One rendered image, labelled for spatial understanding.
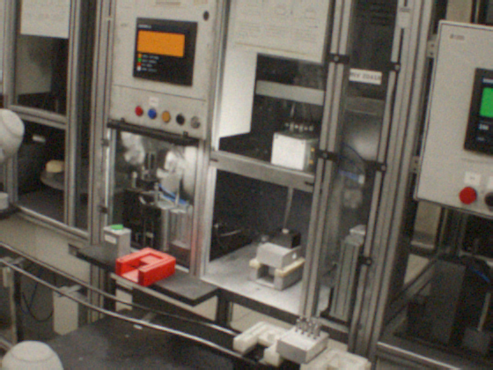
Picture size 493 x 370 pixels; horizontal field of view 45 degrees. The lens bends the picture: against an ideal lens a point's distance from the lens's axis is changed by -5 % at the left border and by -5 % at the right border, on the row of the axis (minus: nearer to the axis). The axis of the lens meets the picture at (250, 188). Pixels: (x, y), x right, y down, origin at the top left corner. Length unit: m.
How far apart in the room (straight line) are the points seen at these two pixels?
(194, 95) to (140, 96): 0.23
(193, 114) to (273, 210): 0.59
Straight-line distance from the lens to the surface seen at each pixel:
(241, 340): 1.77
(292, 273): 2.06
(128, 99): 2.13
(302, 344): 1.70
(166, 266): 2.04
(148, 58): 2.03
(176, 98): 1.98
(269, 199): 2.35
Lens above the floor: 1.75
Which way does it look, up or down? 15 degrees down
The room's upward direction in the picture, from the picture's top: 6 degrees clockwise
